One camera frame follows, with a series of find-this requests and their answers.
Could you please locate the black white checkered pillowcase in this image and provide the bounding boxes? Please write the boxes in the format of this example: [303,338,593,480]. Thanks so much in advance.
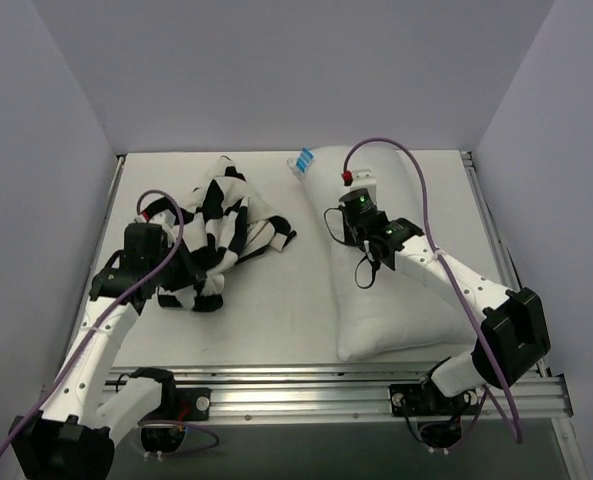
[139,155,297,313]

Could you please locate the white pillow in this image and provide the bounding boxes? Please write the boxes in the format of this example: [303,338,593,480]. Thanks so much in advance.
[300,145,497,361]

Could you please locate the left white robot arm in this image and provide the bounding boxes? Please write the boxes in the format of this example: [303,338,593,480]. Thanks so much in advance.
[10,223,183,479]

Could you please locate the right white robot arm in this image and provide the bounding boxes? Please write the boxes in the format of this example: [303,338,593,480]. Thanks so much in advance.
[339,188,551,413]

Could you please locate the blue white pillow label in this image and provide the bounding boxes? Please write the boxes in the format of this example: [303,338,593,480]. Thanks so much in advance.
[287,148,314,177]

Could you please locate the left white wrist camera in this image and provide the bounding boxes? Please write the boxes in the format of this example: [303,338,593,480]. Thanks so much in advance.
[134,209,176,227]

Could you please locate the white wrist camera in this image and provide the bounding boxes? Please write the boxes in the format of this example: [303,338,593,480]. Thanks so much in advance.
[134,209,176,227]
[341,169,377,203]

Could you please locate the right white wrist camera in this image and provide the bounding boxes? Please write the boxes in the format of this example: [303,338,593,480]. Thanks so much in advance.
[341,169,377,203]

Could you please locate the left aluminium side rail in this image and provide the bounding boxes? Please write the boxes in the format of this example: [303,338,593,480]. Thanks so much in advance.
[60,154,127,361]

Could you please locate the aluminium side rail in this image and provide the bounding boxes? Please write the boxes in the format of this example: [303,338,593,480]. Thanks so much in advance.
[60,154,127,361]
[459,151,552,377]

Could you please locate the right aluminium side rail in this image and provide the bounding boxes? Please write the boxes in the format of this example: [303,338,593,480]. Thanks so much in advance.
[459,151,552,377]

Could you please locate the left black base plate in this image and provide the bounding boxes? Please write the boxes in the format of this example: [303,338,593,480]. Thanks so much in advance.
[164,387,212,422]

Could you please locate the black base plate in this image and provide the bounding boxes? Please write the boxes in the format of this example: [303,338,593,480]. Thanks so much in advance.
[164,387,212,422]
[388,382,480,417]

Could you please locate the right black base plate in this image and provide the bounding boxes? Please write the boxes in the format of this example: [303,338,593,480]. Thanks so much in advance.
[388,382,480,417]

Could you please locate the aluminium front frame rail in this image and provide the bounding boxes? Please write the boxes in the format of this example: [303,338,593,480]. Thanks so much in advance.
[28,364,575,429]

